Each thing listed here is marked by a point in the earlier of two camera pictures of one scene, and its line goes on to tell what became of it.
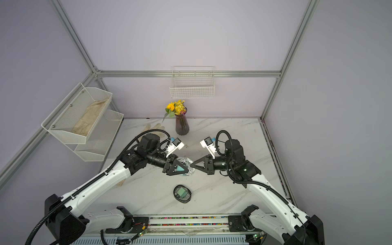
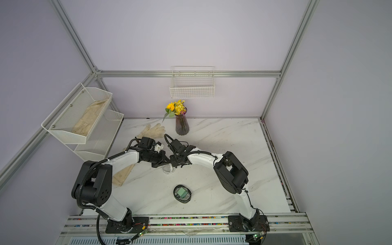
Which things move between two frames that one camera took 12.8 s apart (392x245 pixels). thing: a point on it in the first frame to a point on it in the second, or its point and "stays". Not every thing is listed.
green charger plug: x=182 y=193 stays
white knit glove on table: x=157 y=126 stays
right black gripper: x=211 y=167 to x=174 y=163
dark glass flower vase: x=182 y=126 stays
